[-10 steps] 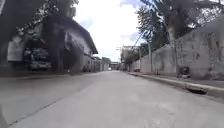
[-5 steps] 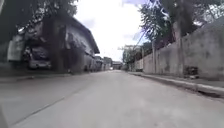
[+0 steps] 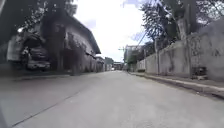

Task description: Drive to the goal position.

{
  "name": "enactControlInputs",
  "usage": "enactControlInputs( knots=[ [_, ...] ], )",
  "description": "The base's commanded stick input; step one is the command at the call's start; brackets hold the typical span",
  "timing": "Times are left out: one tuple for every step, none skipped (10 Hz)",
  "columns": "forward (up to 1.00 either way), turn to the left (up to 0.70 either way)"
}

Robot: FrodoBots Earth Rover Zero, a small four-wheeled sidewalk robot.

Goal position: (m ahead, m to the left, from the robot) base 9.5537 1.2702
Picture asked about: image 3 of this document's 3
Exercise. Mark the distant buildings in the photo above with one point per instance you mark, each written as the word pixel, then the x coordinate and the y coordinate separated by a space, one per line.
pixel 111 63

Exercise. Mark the grey concrete road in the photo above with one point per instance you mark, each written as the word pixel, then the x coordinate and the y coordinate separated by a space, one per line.
pixel 113 100

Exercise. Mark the dark building with sloped roof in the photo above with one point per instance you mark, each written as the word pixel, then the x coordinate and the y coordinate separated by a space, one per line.
pixel 75 46

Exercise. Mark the parked vehicle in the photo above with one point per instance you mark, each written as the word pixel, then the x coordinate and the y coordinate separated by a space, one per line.
pixel 36 58

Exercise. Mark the raised concrete kerb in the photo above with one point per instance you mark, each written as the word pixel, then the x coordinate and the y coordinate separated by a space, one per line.
pixel 186 84

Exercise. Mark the dark leafy tree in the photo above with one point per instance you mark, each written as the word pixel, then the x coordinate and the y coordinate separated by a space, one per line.
pixel 26 13

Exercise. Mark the grey concrete wall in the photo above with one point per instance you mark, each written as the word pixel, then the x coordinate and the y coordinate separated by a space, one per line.
pixel 173 60

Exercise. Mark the trees behind wall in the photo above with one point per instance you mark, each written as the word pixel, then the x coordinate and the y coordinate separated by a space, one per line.
pixel 173 16

